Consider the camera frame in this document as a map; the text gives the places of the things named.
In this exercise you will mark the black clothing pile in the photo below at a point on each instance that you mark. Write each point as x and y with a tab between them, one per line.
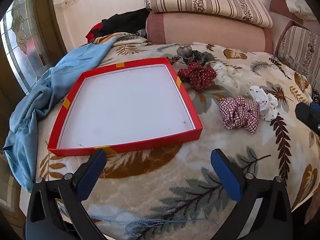
125	22

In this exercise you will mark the dark red polka dot scrunchie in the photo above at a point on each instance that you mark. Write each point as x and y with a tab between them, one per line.
197	75

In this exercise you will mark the white black-dotted scrunchie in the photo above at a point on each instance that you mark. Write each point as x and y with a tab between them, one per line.
265	102

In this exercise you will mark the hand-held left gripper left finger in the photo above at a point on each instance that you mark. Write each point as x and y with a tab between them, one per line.
93	171

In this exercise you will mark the leaf print blanket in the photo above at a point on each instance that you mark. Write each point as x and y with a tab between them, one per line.
175	180

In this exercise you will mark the red cardboard box lid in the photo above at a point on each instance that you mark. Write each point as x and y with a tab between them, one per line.
125	105

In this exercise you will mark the pink sofa armrest cushion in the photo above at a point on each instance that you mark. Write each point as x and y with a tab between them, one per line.
282	10

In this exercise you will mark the stained glass window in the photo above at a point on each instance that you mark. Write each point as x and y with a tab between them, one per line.
22	42

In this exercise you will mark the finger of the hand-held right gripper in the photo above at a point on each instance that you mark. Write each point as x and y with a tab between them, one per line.
306	116

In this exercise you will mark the wooden window frame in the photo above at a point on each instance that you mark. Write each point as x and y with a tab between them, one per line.
47	12

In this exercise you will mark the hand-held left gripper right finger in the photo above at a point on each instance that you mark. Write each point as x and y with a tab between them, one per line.
226	173

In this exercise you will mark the grey sheer scrunchie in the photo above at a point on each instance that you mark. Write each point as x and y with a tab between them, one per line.
192	55

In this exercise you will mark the pink bolster cushion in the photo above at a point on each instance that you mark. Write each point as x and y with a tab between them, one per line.
212	32

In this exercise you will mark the red cloth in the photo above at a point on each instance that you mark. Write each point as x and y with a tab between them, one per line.
93	31

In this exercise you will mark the red plaid scrunchie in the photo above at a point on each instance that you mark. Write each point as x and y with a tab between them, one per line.
237	112

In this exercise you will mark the square striped floral cushion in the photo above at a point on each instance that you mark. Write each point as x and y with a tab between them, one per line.
300	47

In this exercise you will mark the light blue cloth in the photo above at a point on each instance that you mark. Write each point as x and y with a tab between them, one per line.
37	100

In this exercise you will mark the cream sheer dotted scrunchie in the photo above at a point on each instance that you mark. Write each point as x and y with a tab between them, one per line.
227	80

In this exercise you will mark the white pillow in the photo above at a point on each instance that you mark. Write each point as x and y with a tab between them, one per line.
300	7

